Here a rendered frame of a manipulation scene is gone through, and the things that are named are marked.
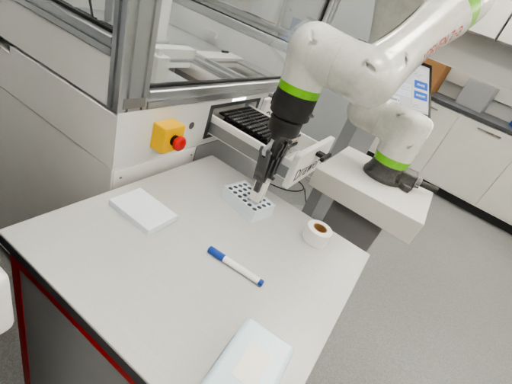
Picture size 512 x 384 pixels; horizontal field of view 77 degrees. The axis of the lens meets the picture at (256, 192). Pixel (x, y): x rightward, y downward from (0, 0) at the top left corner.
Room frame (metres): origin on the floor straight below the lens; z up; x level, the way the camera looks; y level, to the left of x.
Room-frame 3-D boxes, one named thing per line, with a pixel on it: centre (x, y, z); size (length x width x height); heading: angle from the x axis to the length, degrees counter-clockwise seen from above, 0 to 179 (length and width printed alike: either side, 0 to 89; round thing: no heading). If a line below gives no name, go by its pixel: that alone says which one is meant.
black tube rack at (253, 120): (1.02, 0.06, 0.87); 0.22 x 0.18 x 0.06; 68
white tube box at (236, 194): (0.74, 0.01, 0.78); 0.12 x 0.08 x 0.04; 57
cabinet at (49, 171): (1.28, 0.58, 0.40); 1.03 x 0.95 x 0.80; 158
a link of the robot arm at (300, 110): (0.72, 0.00, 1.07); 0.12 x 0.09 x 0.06; 69
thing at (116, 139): (1.27, 0.59, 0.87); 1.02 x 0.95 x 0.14; 158
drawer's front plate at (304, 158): (0.94, -0.12, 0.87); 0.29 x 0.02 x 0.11; 158
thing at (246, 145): (1.02, 0.07, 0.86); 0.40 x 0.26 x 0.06; 68
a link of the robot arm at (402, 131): (1.15, -0.40, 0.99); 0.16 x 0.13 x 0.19; 60
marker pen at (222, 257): (0.51, -0.02, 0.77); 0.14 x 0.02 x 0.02; 73
